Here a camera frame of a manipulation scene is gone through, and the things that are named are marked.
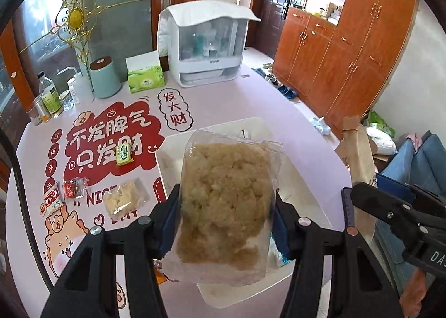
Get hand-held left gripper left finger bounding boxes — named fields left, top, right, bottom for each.
left=42, top=184, right=182, bottom=318

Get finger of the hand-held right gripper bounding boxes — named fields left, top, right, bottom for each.
left=350, top=182, right=424, bottom=231
left=376, top=173, right=446, bottom=214

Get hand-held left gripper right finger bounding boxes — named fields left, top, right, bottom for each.
left=270, top=196, right=403, bottom=318

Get blue snack packet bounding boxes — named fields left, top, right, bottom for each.
left=268, top=238, right=293, bottom=270

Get beige paper snack packet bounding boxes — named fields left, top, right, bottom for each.
left=341, top=115, right=380, bottom=252

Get orange and white snack packet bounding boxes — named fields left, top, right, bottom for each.
left=153, top=259, right=178, bottom=285

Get white plastic bin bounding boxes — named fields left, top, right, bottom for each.
left=155, top=117, right=331, bottom=308

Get clear rice cake packet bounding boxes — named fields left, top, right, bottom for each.
left=158, top=129, right=284, bottom=285

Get person's right hand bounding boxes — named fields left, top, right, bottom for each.
left=400, top=269, right=431, bottom=310

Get purple smartphone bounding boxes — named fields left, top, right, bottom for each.
left=341, top=187, right=357, bottom=237

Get white plastic bag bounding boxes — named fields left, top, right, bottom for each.
left=367, top=128, right=398, bottom=155

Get clear yellow crisps packet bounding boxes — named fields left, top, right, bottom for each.
left=104, top=179, right=151, bottom=221

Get cardboard box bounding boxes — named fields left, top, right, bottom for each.
left=334, top=137, right=379, bottom=169

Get green plastic bag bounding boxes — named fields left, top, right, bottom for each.
left=367, top=111, right=396, bottom=138

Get small green snack packet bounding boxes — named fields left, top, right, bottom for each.
left=115, top=143, right=134, bottom=167

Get white and blue toddler shoes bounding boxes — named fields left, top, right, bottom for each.
left=311, top=117, right=331, bottom=136

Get small dark red packet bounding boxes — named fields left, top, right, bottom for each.
left=62, top=177, right=88, bottom=200

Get red cookie packet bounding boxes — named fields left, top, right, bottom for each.
left=40, top=187, right=65, bottom=216

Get blue slippers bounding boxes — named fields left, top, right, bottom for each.
left=277, top=85, right=297, bottom=100

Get green tissue box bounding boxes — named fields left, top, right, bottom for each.
left=125, top=52, right=165, bottom=93

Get white countertop storage cabinet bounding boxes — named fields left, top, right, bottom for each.
left=157, top=1, right=262, bottom=88

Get mint canister with brown lid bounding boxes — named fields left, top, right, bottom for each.
left=89, top=56, right=122, bottom=99

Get white squeeze bottle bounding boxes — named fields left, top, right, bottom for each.
left=54, top=67, right=94, bottom=104

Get small glass jar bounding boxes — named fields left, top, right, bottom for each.
left=59, top=91, right=74, bottom=111

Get small white bottle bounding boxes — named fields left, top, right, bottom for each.
left=68, top=79, right=80, bottom=103

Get pair of light shoes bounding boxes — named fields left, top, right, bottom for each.
left=251, top=62, right=283, bottom=89

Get clear bottle with green label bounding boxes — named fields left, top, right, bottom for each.
left=38, top=72, right=65, bottom=118

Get metal can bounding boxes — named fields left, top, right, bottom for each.
left=33, top=97, right=51, bottom=123

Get small drinking glass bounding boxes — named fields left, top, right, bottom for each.
left=26, top=106, right=42, bottom=126

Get dark brown entry door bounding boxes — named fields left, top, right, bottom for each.
left=256, top=0, right=302, bottom=57

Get large gold door ornament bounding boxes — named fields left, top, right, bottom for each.
left=49, top=0, right=108, bottom=64

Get wooden wall cabinet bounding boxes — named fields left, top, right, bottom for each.
left=272, top=0, right=419, bottom=138

